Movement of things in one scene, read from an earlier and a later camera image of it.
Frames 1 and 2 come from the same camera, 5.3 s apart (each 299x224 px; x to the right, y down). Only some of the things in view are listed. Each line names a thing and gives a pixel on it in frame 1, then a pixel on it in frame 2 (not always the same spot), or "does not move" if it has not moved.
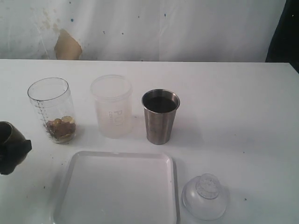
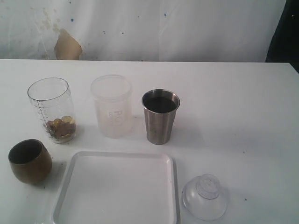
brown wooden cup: x=9 y=135 -> x=31 y=161
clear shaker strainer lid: x=204 y=197 does not move
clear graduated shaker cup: x=51 y=99 does not move
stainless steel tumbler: x=160 y=106 does not move
